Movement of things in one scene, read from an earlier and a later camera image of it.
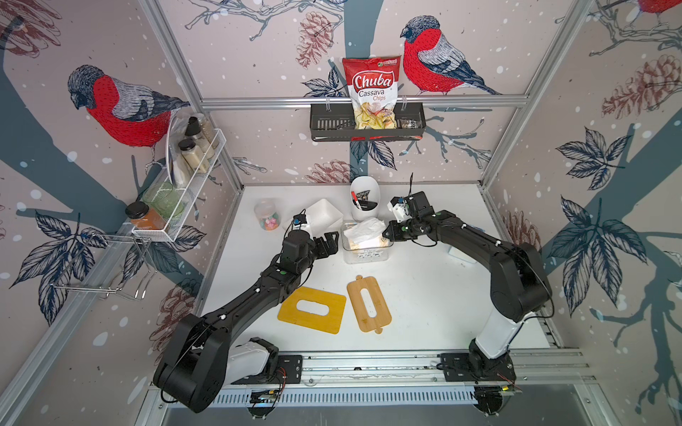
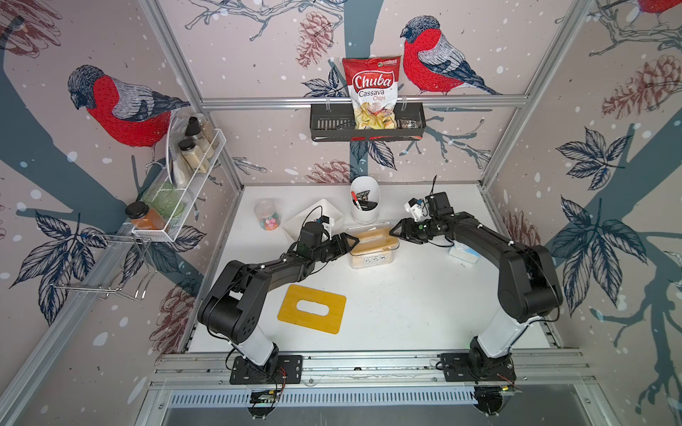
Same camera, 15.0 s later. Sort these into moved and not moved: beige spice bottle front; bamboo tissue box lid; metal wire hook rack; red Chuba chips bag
Moved: bamboo tissue box lid
Not moved: metal wire hook rack; red Chuba chips bag; beige spice bottle front
